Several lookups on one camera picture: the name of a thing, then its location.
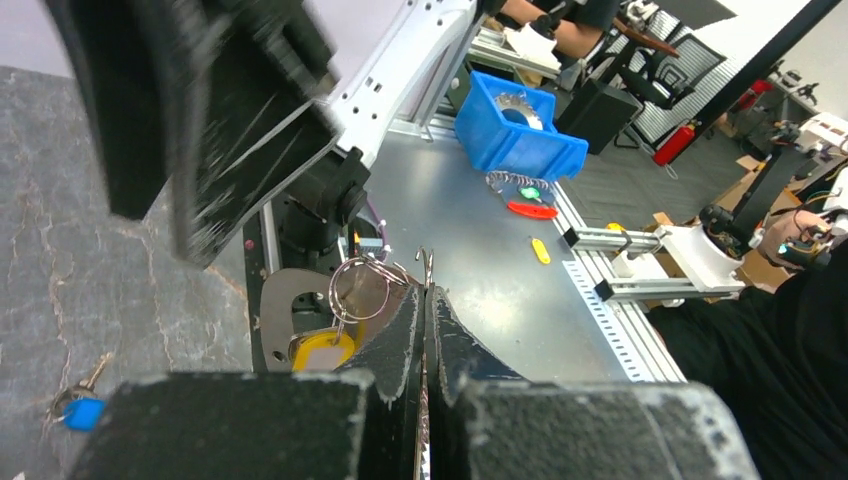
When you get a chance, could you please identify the red key tag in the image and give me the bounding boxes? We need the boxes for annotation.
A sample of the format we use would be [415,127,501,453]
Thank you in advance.
[507,201,558,220]

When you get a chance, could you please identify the small yellow tag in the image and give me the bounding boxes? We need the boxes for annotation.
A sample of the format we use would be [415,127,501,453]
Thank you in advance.
[531,238,551,265]

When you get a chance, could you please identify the red fire extinguisher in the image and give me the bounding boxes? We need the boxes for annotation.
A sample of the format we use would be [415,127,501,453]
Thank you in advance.
[652,121,699,167]

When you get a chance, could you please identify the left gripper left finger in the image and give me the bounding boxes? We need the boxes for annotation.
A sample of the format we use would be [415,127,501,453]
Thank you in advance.
[69,287,426,479]

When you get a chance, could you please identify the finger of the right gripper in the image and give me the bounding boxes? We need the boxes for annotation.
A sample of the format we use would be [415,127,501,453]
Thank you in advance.
[47,1,339,268]

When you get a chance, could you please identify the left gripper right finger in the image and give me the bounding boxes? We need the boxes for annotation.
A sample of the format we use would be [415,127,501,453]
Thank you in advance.
[426,286,758,479]

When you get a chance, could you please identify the blue key tag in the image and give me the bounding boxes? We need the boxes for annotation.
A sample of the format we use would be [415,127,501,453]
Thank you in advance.
[46,352,115,435]

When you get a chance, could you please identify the blue plastic bin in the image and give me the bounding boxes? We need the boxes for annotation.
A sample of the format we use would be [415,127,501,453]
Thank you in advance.
[454,71,588,182]

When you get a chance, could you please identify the aluminium rail frame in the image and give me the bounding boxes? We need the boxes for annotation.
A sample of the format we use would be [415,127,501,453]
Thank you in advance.
[390,26,750,384]

